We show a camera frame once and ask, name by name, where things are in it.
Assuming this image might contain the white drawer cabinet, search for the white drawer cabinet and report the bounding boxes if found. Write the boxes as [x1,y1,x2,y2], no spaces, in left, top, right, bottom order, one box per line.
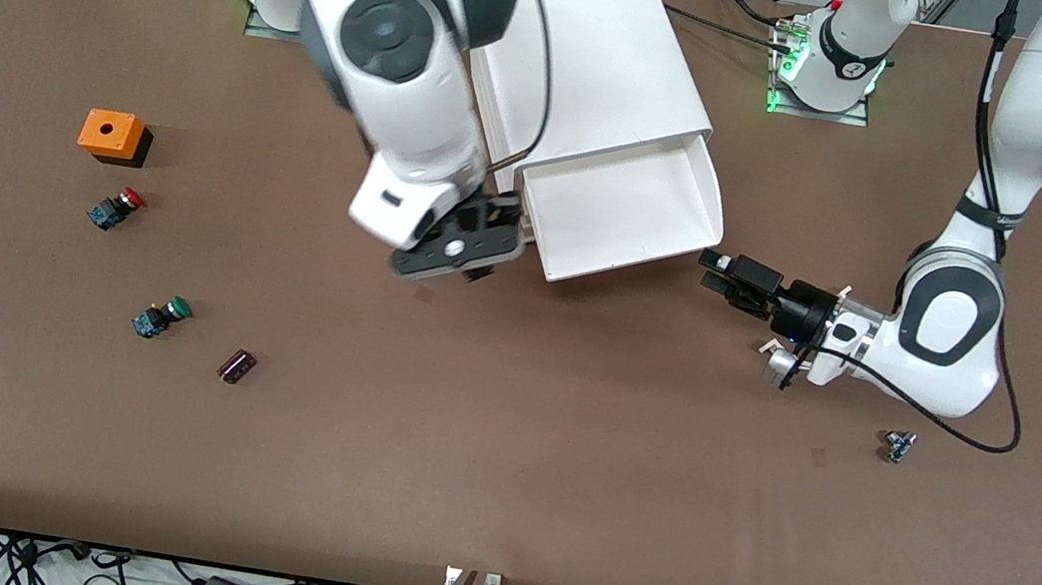
[452,0,730,197]

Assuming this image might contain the green push button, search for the green push button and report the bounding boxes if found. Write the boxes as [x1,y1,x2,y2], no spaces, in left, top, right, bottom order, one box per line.
[130,291,196,345]

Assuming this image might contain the red push button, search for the red push button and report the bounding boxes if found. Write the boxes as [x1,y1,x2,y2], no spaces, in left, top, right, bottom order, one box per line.
[84,183,149,236]

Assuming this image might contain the white curved plastic strip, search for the white curved plastic strip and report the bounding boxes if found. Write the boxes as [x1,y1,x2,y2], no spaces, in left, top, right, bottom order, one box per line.
[759,275,855,366]

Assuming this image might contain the small blue grey component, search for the small blue grey component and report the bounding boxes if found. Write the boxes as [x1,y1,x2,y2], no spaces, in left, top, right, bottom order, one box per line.
[880,428,918,467]

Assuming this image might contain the dark purple capacitor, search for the dark purple capacitor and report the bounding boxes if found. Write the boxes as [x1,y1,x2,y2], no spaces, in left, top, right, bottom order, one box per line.
[216,346,259,388]

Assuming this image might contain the orange box with hole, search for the orange box with hole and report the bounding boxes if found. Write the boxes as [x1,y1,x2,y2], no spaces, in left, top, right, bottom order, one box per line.
[75,108,156,171]

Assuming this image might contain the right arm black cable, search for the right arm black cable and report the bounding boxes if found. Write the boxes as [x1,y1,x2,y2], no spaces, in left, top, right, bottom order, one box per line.
[472,0,566,181]

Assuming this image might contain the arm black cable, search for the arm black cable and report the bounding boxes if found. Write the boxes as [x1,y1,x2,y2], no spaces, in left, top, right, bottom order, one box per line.
[790,0,1042,458]
[472,0,566,181]

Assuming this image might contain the black base cable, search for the black base cable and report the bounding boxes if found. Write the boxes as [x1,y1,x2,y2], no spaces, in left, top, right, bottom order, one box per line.
[661,1,791,49]

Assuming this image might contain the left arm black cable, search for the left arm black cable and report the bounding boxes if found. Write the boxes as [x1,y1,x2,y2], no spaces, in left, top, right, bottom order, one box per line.
[790,0,1042,458]

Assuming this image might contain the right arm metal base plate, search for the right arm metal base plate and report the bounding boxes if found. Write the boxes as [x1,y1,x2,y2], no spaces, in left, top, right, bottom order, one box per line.
[243,0,318,46]

